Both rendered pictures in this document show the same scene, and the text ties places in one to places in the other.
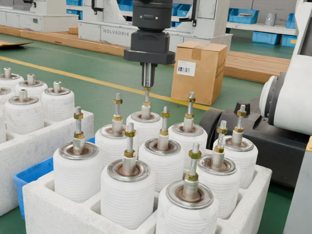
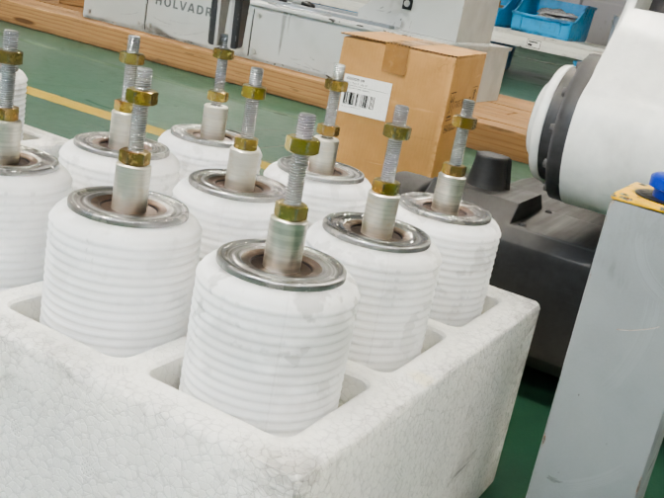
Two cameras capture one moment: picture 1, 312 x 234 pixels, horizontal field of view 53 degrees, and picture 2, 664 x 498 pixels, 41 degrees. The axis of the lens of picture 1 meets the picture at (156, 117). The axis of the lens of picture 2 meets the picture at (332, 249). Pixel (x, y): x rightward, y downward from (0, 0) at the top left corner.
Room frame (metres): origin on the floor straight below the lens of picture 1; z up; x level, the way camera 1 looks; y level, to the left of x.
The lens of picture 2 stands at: (-0.07, -0.07, 0.42)
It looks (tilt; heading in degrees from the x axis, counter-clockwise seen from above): 17 degrees down; 358
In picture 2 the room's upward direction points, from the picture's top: 11 degrees clockwise
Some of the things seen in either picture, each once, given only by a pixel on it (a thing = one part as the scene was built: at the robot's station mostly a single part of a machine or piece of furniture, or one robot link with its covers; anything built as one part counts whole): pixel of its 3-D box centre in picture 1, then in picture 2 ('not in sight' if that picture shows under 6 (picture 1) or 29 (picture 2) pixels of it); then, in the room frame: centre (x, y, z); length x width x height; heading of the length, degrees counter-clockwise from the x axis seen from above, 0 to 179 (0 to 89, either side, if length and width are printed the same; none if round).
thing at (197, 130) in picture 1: (187, 129); (320, 171); (0.68, -0.08, 0.25); 0.08 x 0.08 x 0.01
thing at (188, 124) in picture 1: (188, 124); (323, 156); (0.68, -0.08, 0.26); 0.02 x 0.02 x 0.03
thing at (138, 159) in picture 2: (129, 153); (134, 156); (0.48, 0.04, 0.29); 0.02 x 0.02 x 0.01; 76
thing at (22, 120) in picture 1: (26, 131); not in sight; (0.79, 0.36, 0.16); 0.10 x 0.10 x 0.18
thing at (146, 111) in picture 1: (146, 112); (213, 123); (0.74, 0.03, 0.26); 0.02 x 0.02 x 0.03
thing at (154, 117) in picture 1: (145, 117); (211, 136); (0.74, 0.03, 0.25); 0.08 x 0.08 x 0.01
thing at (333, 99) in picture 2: (190, 107); (331, 109); (0.68, -0.08, 0.31); 0.01 x 0.01 x 0.08
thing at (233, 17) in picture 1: (243, 16); (552, 18); (5.37, -1.30, 0.36); 0.50 x 0.38 x 0.21; 153
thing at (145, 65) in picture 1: (143, 72); (215, 8); (0.74, 0.04, 0.37); 0.03 x 0.02 x 0.06; 172
